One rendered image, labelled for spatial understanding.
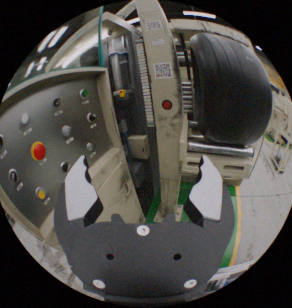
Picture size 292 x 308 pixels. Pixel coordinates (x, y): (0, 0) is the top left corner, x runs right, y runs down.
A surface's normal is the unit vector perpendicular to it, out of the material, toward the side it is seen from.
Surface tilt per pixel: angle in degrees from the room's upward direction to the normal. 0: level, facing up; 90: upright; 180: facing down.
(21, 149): 90
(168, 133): 90
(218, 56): 76
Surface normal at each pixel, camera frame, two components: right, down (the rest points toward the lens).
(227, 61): -0.36, 0.34
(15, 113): 0.93, 0.09
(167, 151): -0.35, 0.54
